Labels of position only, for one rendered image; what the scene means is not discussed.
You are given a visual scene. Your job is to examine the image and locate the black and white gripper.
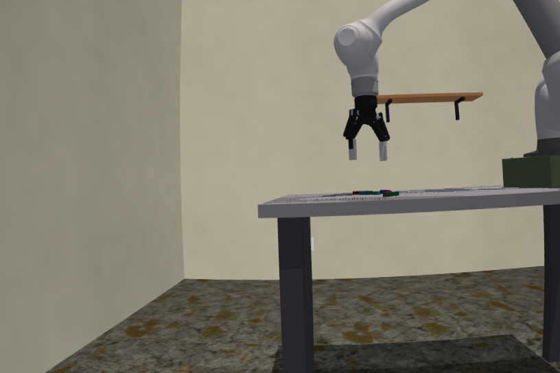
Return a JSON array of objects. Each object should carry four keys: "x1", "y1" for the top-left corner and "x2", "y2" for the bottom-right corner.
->
[{"x1": 343, "y1": 95, "x2": 390, "y2": 161}]

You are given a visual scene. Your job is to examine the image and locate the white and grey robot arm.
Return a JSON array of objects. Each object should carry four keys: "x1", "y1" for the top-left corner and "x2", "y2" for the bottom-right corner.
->
[{"x1": 334, "y1": 0, "x2": 560, "y2": 157}]

